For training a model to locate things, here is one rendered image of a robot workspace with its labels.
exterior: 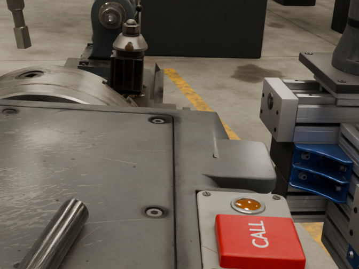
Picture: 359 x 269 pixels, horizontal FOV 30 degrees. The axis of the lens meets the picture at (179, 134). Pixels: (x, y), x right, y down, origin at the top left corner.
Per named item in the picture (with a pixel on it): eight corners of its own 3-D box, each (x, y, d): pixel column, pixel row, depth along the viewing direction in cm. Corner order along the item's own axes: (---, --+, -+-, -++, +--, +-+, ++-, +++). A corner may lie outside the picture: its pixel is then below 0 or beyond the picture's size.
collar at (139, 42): (147, 53, 149) (147, 40, 148) (111, 50, 149) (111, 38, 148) (148, 44, 157) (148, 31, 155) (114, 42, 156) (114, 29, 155)
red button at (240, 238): (303, 283, 47) (307, 258, 46) (218, 278, 47) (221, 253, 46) (289, 238, 53) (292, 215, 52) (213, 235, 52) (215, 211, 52)
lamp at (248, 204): (261, 218, 55) (262, 209, 54) (235, 216, 55) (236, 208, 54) (258, 206, 57) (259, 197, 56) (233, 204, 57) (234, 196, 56)
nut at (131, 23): (139, 37, 150) (139, 22, 149) (121, 36, 150) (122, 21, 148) (139, 33, 154) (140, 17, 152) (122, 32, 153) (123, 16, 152)
